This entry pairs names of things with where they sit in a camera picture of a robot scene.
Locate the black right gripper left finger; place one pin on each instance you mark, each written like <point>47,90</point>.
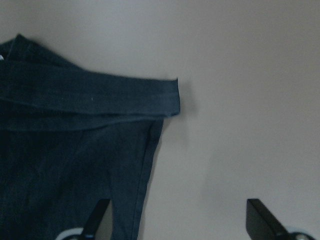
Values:
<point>94,221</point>

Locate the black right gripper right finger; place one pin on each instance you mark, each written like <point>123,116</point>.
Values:
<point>261,224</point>

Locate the black printed t-shirt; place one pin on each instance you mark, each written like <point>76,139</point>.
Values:
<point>70,137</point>

